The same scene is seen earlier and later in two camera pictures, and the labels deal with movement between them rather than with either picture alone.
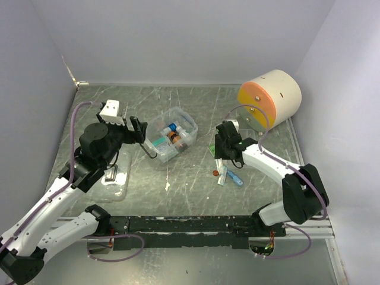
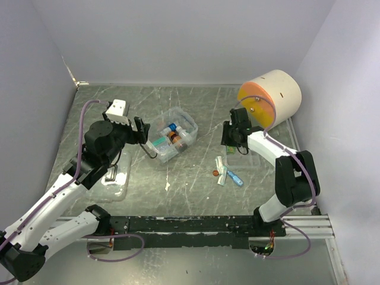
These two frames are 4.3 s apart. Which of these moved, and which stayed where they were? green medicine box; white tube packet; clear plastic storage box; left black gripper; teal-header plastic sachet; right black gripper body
Moved: right black gripper body; green medicine box
Stayed: clear plastic storage box; teal-header plastic sachet; white tube packet; left black gripper
